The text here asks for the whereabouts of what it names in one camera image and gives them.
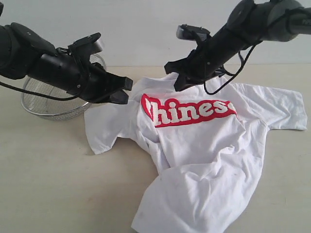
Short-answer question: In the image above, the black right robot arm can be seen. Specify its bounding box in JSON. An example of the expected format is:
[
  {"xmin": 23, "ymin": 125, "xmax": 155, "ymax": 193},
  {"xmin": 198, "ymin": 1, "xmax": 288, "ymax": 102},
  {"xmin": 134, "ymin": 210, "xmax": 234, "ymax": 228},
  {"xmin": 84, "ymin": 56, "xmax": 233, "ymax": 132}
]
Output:
[{"xmin": 164, "ymin": 0, "xmax": 311, "ymax": 92}]

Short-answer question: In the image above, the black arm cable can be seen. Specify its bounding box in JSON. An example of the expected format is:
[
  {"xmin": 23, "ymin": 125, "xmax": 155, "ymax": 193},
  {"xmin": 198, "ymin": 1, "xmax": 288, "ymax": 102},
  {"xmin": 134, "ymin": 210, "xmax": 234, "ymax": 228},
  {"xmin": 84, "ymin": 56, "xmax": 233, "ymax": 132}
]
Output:
[
  {"xmin": 0, "ymin": 81, "xmax": 81, "ymax": 101},
  {"xmin": 204, "ymin": 41, "xmax": 263, "ymax": 95}
]

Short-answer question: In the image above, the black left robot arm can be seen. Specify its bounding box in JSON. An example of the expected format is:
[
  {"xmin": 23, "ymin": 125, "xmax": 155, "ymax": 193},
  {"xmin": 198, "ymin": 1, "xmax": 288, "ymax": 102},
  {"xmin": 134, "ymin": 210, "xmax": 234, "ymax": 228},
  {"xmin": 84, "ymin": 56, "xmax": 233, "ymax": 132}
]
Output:
[{"xmin": 0, "ymin": 23, "xmax": 133, "ymax": 104}]

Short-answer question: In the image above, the white t-shirt red print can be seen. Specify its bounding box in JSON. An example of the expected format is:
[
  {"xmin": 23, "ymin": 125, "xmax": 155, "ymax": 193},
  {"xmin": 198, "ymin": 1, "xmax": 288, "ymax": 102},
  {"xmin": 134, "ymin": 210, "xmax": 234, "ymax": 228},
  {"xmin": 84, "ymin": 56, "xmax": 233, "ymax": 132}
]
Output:
[{"xmin": 85, "ymin": 73, "xmax": 308, "ymax": 233}]

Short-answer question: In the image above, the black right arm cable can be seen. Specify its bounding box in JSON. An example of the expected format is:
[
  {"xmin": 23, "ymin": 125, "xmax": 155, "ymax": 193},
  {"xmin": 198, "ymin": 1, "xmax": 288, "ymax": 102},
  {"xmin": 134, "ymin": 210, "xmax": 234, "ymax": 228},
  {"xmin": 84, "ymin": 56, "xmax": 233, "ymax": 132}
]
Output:
[{"xmin": 204, "ymin": 41, "xmax": 263, "ymax": 95}]

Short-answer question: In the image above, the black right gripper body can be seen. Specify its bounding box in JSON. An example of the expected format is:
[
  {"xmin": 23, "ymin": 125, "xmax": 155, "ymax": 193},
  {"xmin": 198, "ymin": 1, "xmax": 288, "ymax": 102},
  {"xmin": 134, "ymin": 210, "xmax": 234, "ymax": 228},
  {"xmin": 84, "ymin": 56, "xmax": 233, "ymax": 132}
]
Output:
[{"xmin": 164, "ymin": 46, "xmax": 231, "ymax": 84}]

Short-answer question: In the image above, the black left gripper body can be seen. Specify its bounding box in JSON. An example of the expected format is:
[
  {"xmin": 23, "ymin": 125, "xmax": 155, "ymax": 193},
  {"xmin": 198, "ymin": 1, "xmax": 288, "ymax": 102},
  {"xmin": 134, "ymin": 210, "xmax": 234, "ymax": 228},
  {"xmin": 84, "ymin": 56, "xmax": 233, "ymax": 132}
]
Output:
[{"xmin": 36, "ymin": 53, "xmax": 114, "ymax": 102}]

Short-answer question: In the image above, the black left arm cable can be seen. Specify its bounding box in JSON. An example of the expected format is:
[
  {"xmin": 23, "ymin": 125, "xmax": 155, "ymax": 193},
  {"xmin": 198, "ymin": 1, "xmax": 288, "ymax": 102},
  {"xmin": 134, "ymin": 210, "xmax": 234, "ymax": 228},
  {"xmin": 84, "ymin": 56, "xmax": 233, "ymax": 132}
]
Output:
[{"xmin": 0, "ymin": 81, "xmax": 81, "ymax": 101}]

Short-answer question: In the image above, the metal wire mesh basket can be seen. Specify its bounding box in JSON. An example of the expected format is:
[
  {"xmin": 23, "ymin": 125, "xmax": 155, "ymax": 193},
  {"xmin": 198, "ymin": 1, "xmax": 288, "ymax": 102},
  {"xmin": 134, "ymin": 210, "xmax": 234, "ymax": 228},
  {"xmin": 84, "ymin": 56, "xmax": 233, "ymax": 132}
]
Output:
[{"xmin": 20, "ymin": 53, "xmax": 107, "ymax": 122}]

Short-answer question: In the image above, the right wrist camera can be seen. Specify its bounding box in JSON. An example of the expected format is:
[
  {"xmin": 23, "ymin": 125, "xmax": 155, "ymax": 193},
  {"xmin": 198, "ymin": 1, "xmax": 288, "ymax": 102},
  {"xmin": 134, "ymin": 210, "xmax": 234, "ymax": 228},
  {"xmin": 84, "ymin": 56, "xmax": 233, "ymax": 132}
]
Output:
[{"xmin": 176, "ymin": 24, "xmax": 211, "ymax": 41}]

